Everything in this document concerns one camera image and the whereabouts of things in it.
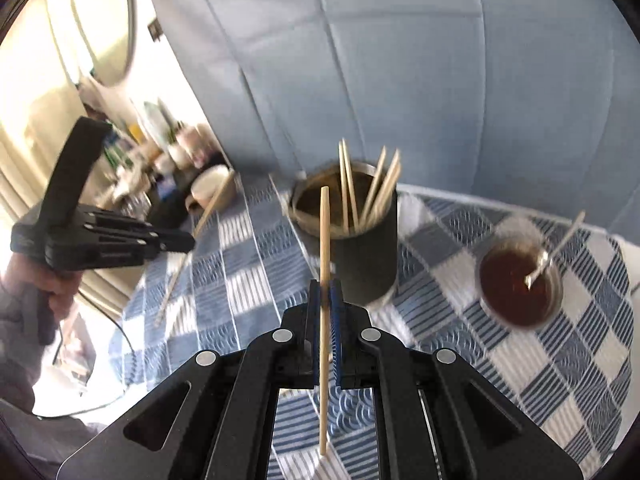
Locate glass cup with dark liquid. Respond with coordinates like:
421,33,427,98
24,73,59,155
476,216,564,332

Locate metal spoon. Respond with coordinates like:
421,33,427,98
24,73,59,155
524,209,587,289

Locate black cable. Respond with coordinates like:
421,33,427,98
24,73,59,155
32,305,137,418

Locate person's left forearm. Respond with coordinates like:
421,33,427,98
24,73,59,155
0,255,48,413

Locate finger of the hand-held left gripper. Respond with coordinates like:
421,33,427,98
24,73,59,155
142,222,197,262

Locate blue-grey sofa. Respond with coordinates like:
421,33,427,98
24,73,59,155
144,0,640,242

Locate black cylindrical cup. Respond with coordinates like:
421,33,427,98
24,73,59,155
289,160,399,307

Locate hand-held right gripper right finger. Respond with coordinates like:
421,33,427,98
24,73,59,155
330,279,584,480

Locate white bowl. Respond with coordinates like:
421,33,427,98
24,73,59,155
188,164,237,212

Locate round framed mirror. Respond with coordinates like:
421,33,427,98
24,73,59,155
70,0,139,82

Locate cluster of countertop containers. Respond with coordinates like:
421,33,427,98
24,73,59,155
80,75,226,228

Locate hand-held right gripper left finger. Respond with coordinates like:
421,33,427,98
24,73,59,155
56,279,322,480

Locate person's left hand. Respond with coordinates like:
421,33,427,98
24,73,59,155
22,256,84,347

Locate wooden chopstick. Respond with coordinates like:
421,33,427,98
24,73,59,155
156,171,236,327
369,149,401,225
372,163,403,227
342,144,360,230
338,139,350,235
318,186,332,457
361,146,388,227

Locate blue patterned tablecloth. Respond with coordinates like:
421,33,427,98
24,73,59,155
107,172,634,480

